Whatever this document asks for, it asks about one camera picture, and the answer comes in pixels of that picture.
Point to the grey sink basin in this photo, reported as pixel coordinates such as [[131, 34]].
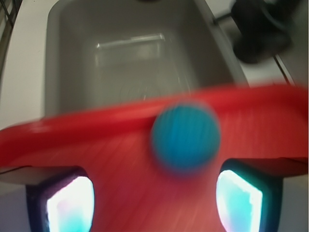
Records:
[[106, 52]]

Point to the red plastic tray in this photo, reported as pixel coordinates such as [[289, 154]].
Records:
[[132, 192]]

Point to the blue textured ball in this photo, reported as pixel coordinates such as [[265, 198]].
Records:
[[185, 137]]

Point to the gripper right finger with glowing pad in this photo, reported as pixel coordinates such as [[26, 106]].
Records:
[[249, 195]]

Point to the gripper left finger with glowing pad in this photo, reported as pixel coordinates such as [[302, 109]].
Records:
[[60, 199]]

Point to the black faucet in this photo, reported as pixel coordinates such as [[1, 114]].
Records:
[[264, 27]]

